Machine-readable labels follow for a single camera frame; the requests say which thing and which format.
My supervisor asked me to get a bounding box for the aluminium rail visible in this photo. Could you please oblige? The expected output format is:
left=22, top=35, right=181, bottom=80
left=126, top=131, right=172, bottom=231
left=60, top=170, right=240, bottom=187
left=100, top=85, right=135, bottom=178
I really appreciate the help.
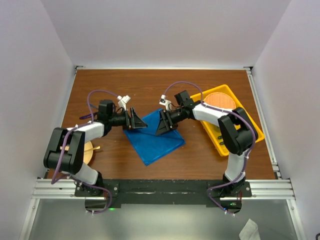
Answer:
left=244, top=67, right=283, bottom=180
left=32, top=179, right=296, bottom=200

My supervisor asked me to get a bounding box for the purple plastic knife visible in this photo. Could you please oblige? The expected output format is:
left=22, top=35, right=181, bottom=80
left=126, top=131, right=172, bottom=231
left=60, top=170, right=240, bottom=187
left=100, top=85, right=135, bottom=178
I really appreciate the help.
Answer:
left=79, top=114, right=91, bottom=120

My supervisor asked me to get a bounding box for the aluminium right rail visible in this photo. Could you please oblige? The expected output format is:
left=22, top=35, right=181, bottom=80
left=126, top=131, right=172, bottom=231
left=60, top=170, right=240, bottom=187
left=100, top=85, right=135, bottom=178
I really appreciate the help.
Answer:
left=244, top=67, right=283, bottom=180

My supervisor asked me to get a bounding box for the blue cloth napkin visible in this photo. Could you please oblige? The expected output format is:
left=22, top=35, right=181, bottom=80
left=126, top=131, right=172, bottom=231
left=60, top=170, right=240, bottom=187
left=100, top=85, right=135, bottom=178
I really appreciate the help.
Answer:
left=124, top=109, right=186, bottom=166

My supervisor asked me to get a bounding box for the gold utensil on plate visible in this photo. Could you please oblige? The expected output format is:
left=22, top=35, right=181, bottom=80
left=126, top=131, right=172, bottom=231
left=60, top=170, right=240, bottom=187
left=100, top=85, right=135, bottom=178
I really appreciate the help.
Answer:
left=64, top=146, right=101, bottom=152

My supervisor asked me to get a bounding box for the yellow plastic tray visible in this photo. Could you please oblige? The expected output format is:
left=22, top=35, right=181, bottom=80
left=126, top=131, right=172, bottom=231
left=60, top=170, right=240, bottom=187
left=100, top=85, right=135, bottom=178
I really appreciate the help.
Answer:
left=201, top=84, right=265, bottom=157

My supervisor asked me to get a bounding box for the aluminium front rail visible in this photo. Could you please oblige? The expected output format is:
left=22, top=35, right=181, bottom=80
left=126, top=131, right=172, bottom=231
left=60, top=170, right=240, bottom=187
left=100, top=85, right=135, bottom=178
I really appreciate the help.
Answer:
left=32, top=179, right=296, bottom=200

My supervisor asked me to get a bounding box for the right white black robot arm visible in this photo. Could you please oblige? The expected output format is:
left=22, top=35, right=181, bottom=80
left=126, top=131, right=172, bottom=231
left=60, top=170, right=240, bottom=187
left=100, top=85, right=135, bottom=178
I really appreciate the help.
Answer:
left=155, top=90, right=258, bottom=197

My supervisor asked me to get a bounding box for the tan round plate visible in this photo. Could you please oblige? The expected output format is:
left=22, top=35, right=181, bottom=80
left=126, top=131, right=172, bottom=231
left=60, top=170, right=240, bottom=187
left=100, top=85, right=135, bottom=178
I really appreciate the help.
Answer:
left=83, top=141, right=94, bottom=165

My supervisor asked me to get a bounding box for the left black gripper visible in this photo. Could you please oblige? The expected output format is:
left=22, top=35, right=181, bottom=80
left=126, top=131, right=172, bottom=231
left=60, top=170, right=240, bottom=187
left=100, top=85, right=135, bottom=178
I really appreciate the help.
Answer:
left=108, top=106, right=147, bottom=131

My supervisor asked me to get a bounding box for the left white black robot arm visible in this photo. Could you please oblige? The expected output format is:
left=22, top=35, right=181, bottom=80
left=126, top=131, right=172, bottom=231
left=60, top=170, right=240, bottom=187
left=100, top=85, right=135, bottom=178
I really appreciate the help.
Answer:
left=43, top=99, right=148, bottom=196

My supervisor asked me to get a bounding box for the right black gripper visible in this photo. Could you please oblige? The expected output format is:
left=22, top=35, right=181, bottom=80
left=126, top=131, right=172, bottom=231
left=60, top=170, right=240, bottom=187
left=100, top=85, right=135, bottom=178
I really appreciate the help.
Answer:
left=155, top=107, right=186, bottom=136

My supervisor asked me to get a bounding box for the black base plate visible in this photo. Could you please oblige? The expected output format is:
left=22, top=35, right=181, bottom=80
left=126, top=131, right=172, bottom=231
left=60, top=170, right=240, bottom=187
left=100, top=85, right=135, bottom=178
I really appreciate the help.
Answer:
left=74, top=179, right=252, bottom=213

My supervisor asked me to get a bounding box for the orange woven coaster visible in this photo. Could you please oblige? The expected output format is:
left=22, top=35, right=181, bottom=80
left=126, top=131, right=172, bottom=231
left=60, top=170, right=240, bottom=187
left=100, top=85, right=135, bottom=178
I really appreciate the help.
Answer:
left=203, top=92, right=236, bottom=110

